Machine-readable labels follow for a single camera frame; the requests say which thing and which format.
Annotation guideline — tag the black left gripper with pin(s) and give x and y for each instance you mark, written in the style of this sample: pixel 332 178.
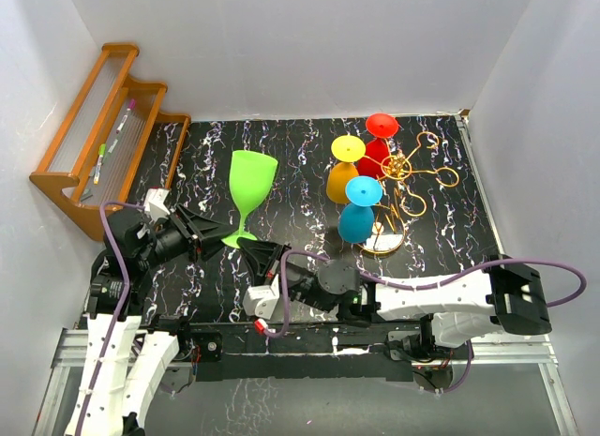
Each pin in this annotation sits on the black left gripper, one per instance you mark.
pixel 202 235

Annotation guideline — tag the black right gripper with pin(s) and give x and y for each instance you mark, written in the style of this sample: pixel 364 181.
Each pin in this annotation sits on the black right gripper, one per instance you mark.
pixel 257 254

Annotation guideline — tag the green wine glass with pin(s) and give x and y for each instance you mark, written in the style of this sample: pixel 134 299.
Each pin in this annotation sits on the green wine glass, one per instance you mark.
pixel 251 177

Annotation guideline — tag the red wine glass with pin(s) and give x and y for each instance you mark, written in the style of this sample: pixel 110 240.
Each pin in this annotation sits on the red wine glass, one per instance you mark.
pixel 382 127

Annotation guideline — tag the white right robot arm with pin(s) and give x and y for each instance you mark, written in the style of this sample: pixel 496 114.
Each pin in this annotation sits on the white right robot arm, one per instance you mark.
pixel 501 294

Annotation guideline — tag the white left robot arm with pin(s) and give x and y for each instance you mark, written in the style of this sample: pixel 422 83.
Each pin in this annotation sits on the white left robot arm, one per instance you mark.
pixel 116 391

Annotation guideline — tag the blue wine glass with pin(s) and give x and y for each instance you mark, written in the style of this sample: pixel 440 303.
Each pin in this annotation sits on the blue wine glass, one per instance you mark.
pixel 357 218

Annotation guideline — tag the yellow wine glass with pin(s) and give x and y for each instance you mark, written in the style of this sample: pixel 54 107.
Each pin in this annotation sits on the yellow wine glass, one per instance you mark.
pixel 346 149

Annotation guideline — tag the wooden stepped shelf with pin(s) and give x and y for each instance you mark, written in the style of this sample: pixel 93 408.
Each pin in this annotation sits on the wooden stepped shelf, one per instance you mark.
pixel 66 170

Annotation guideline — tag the green capped marker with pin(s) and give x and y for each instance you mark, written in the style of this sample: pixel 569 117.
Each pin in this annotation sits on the green capped marker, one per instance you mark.
pixel 97 169

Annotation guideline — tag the purple capped marker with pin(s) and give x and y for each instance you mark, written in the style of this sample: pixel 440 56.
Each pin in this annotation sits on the purple capped marker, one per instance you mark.
pixel 130 107

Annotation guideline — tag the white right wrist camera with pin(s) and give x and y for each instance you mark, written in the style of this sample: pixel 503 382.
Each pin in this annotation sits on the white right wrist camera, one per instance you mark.
pixel 261 301

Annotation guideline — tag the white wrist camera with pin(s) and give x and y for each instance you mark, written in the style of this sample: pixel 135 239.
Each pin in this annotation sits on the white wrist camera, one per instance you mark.
pixel 154 203
pixel 261 301

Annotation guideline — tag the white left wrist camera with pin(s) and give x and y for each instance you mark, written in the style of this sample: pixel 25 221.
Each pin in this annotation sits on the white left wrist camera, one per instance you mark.
pixel 154 203

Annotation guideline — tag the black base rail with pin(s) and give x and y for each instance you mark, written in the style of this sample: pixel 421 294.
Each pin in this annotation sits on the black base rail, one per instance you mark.
pixel 325 350

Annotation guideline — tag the gold wire wine glass rack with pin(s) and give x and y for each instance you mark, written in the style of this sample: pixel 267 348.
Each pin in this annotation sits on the gold wire wine glass rack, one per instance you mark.
pixel 399 203

